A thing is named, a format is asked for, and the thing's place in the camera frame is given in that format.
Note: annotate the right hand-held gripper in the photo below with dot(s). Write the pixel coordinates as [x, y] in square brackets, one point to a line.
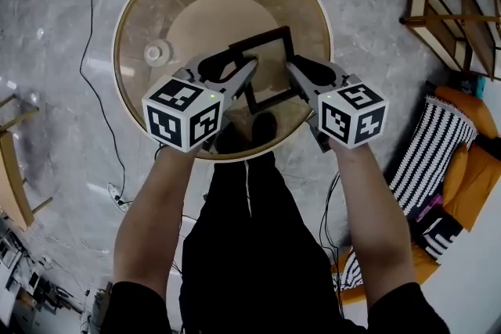
[352, 113]

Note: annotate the person's right forearm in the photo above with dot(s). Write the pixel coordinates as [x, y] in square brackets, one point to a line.
[372, 215]

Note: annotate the dark brown picture frame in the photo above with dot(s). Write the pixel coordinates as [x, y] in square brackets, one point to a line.
[270, 36]

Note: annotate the small black-white striped cushion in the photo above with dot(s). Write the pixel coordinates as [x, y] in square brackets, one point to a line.
[440, 240]

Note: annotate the person's left forearm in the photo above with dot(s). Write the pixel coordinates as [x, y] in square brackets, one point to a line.
[156, 215]

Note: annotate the wooden shelf rack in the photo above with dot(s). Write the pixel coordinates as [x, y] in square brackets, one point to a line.
[450, 17]

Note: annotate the person's black shirt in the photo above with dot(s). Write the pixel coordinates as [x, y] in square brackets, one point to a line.
[133, 309]

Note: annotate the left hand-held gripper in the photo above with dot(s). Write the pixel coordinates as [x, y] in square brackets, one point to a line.
[182, 111]

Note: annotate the large black-white striped pillow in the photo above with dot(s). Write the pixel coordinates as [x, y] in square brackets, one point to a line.
[430, 152]

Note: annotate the orange sofa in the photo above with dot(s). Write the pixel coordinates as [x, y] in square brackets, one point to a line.
[475, 176]

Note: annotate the teal small object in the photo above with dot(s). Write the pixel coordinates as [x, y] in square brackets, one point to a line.
[481, 88]

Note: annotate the person's black trousers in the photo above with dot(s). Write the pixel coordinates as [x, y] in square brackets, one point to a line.
[254, 246]

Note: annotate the light wooden chair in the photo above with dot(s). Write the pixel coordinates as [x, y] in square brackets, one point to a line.
[11, 168]

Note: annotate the cluttered equipment pile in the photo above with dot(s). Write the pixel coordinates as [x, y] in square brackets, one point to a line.
[35, 285]

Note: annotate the white power strip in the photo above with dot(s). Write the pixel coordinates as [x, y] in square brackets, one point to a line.
[119, 197]

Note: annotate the black-white striped cloth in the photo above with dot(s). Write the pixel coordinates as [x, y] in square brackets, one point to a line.
[352, 270]

